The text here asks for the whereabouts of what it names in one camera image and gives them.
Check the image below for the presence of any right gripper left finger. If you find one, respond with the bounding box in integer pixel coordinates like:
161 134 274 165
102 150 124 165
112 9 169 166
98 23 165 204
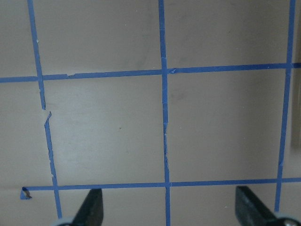
71 188 104 226

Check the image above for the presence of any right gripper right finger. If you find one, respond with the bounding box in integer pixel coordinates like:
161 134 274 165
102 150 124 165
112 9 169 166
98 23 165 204
235 186 277 226

